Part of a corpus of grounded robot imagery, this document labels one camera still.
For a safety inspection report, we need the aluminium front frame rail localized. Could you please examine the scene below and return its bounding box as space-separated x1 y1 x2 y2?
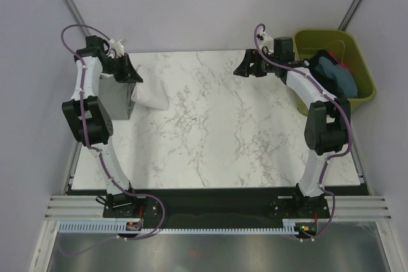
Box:
45 196 391 221

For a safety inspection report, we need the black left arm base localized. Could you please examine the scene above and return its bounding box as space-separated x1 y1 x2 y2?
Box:
95 191 163 219

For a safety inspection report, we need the white slotted cable duct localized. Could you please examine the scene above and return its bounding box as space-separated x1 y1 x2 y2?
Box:
58 220 299 235

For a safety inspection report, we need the white t-shirt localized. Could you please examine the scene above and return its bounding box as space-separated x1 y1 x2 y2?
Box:
131 65 170 111

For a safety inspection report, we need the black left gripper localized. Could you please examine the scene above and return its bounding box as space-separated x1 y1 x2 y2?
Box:
102 54 143 84

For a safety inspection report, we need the olive green plastic bin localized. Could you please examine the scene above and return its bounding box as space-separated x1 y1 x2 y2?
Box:
293 29 376 111

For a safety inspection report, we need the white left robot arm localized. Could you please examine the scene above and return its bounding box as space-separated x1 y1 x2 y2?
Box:
62 35 144 196

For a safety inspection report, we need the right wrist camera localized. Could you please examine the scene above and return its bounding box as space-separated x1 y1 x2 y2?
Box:
256 30 273 52

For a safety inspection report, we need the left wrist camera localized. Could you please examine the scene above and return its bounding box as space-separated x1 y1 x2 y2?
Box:
108 39 126 59

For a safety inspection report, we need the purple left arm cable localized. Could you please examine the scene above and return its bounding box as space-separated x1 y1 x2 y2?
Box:
58 24 166 257

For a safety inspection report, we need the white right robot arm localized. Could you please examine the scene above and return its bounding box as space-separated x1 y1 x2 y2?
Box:
233 32 353 217

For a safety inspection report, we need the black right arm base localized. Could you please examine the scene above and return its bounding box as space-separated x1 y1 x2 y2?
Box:
270 187 330 218

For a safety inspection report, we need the grey folded t-shirt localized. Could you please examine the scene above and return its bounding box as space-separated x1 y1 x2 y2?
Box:
98 76 135 120

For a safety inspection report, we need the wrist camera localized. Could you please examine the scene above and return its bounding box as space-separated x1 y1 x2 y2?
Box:
108 39 126 59
256 30 273 52

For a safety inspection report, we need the dark clothes pile in bin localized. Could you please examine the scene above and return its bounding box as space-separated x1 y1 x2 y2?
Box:
303 50 358 99

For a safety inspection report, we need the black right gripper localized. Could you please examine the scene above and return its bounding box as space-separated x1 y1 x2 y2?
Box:
233 49 279 78

